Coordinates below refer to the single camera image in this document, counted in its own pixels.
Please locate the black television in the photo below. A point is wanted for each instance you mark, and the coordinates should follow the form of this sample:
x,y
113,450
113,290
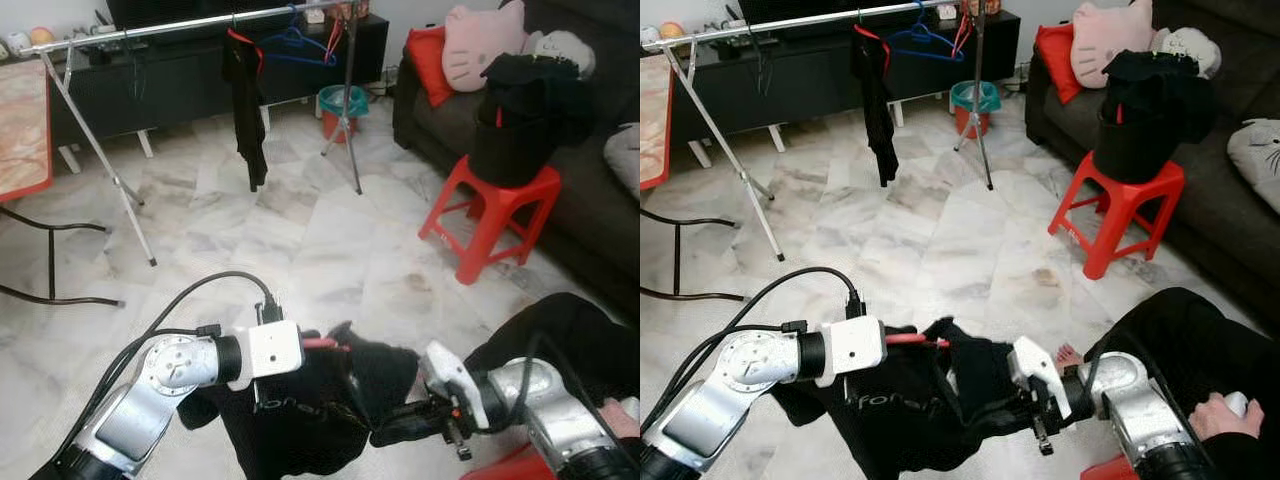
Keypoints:
x,y
180,10
820,8

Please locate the silver metal clothes rack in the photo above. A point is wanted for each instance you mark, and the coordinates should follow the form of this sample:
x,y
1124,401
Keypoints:
x,y
150,30
780,27

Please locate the person hand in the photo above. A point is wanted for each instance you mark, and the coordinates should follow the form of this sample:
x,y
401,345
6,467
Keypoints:
x,y
625,420
1215,418

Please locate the red hanger with green hook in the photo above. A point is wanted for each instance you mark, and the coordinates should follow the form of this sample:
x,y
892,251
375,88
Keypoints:
x,y
258,58
885,52

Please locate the white handheld controller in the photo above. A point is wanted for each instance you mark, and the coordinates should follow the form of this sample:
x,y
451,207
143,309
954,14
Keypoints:
x,y
1238,402

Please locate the red bin with teal bag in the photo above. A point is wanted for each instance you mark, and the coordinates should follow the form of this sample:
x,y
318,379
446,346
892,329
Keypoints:
x,y
342,100
975,95

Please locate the blue clothes hanger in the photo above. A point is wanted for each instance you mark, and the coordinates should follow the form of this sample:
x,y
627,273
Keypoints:
x,y
293,30
922,27

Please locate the red cushion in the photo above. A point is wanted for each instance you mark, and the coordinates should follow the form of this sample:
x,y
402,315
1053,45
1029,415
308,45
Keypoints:
x,y
430,65
1058,60

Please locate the black t-shirt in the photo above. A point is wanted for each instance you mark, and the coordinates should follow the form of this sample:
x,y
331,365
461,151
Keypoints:
x,y
300,420
875,110
900,420
245,110

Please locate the red plastic clothes hanger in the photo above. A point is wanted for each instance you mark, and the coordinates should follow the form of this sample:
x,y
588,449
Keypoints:
x,y
910,340
320,342

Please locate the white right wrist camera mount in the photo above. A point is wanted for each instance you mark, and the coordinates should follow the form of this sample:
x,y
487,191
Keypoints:
x,y
1030,365
445,365

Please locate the black clothes hanger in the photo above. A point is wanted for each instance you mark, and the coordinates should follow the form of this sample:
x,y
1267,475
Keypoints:
x,y
135,62
762,60

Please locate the red plastic stool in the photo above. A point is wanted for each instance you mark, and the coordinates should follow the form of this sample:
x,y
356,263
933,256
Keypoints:
x,y
505,468
500,195
1110,470
1125,195

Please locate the grey round plush pillow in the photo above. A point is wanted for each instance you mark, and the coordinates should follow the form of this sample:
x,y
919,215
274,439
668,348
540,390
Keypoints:
x,y
1190,50
565,50

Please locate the person leg black trousers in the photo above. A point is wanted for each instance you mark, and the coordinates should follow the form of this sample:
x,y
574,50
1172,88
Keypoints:
x,y
570,330
1200,340

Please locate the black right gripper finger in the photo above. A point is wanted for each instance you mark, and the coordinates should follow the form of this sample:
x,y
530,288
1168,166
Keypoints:
x,y
405,428
1005,420

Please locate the person bare foot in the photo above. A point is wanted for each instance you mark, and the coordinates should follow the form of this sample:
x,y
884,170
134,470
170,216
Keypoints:
x,y
1070,356

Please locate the thin red clothes hanger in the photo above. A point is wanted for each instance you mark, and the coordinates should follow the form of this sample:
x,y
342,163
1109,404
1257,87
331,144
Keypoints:
x,y
335,38
963,35

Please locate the pink cat face pillow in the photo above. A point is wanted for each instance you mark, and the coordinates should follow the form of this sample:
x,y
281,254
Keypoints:
x,y
1110,45
480,50

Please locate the long grey plush pillow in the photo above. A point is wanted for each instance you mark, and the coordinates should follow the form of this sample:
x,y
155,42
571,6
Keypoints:
x,y
625,160
1258,165

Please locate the dark grey sofa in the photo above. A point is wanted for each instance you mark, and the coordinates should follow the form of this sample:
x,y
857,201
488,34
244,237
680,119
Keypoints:
x,y
590,220
1220,240

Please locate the white egg toy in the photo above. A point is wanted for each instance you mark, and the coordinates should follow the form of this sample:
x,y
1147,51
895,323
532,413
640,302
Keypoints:
x,y
16,42
649,36

